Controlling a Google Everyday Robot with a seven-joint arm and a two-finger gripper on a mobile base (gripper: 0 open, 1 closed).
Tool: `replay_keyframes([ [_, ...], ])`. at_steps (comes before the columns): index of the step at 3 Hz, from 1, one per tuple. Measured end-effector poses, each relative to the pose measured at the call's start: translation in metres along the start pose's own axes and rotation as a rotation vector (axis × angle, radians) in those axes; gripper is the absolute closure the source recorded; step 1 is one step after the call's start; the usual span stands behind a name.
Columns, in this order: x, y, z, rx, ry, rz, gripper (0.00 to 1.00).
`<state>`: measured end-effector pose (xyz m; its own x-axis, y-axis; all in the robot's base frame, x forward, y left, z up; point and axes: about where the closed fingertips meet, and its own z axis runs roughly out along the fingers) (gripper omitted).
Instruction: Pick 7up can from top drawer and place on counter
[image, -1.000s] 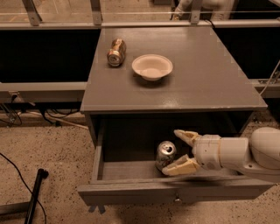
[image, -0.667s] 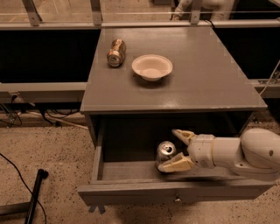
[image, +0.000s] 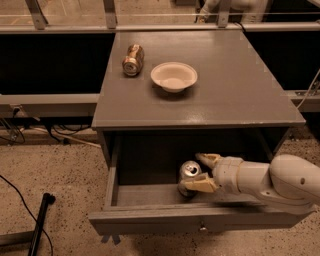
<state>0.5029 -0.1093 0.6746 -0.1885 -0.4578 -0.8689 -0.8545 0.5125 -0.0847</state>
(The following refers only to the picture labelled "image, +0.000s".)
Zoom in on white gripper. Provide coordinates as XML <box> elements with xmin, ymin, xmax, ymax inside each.
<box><xmin>184</xmin><ymin>153</ymin><xmax>244</xmax><ymax>194</ymax></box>

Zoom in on silver 7up can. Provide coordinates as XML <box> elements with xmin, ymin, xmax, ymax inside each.
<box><xmin>178</xmin><ymin>161</ymin><xmax>202</xmax><ymax>198</ymax></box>

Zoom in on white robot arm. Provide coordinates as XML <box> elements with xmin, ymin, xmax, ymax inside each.
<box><xmin>178</xmin><ymin>153</ymin><xmax>320</xmax><ymax>215</ymax></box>

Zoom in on open grey wooden drawer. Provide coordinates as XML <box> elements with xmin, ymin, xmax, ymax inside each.
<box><xmin>88</xmin><ymin>133</ymin><xmax>316</xmax><ymax>236</ymax></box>

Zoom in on brown soda can lying down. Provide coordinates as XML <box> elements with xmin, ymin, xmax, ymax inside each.
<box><xmin>122</xmin><ymin>44</ymin><xmax>144</xmax><ymax>76</ymax></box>

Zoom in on grey wooden cabinet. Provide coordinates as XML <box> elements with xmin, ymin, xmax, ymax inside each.
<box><xmin>93</xmin><ymin>31</ymin><xmax>305</xmax><ymax>153</ymax></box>

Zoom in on white paper bowl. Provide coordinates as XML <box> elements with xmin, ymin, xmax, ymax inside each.
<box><xmin>151</xmin><ymin>62</ymin><xmax>198</xmax><ymax>93</ymax></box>

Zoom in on black metal stand leg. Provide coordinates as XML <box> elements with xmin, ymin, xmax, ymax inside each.
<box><xmin>28</xmin><ymin>193</ymin><xmax>55</xmax><ymax>256</ymax></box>

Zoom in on grey side shelf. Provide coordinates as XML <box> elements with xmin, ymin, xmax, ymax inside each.
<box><xmin>0</xmin><ymin>94</ymin><xmax>99</xmax><ymax>118</ymax></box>

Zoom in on grey metal railing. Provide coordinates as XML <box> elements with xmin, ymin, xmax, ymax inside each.
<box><xmin>0</xmin><ymin>0</ymin><xmax>320</xmax><ymax>33</ymax></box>

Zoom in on white cable at right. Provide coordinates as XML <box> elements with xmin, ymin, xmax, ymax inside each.
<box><xmin>295</xmin><ymin>68</ymin><xmax>320</xmax><ymax>111</ymax></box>

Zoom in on black floor cable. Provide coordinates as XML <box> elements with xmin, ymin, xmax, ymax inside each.
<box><xmin>0</xmin><ymin>174</ymin><xmax>54</xmax><ymax>256</ymax></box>

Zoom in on tangled cables under shelf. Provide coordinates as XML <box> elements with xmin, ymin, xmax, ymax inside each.
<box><xmin>0</xmin><ymin>106</ymin><xmax>101</xmax><ymax>149</ymax></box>

